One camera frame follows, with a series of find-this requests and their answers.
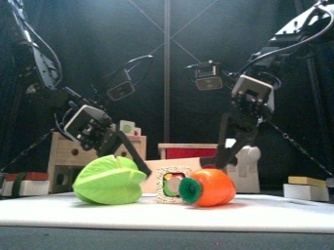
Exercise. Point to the orange toy persimmon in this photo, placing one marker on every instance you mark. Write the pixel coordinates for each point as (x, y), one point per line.
(212, 188)

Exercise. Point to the grey vertical frame pole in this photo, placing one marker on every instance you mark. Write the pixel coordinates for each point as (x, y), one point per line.
(167, 65)

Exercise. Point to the black diagonal frame strut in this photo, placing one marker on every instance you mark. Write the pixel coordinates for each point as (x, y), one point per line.
(25, 151)
(299, 149)

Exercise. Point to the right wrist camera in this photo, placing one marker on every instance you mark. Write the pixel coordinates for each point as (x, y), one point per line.
(208, 79)

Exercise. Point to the red topped toy nigiri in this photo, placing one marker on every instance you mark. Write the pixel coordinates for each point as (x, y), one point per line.
(29, 185)

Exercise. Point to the yellow topped toy nigiri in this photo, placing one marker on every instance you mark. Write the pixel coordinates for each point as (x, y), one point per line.
(306, 188)

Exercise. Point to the white wooden toy bottle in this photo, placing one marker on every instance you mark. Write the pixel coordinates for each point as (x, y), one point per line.
(248, 175)

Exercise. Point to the toy sushi roll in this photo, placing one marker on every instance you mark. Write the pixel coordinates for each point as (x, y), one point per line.
(167, 187)

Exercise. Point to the white block with green circle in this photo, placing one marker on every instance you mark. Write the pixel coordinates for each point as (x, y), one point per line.
(127, 127)

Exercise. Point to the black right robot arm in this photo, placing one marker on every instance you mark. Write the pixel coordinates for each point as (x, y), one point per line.
(299, 29)

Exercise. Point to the wooden toy box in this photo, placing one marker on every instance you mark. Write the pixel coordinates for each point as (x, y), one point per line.
(65, 156)

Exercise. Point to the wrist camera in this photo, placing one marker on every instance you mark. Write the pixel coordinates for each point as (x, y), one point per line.
(208, 79)
(120, 87)

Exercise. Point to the wooden tray with red inside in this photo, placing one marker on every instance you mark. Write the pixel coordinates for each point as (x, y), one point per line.
(187, 152)

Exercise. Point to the green toy star fruit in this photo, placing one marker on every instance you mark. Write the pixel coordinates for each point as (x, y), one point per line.
(108, 180)

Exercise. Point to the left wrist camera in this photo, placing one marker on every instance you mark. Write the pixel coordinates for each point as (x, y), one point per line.
(120, 87)

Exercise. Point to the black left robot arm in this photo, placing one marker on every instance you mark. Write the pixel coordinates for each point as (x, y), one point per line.
(29, 58)

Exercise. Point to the white cutting board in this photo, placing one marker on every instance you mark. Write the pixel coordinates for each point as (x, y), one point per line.
(173, 216)

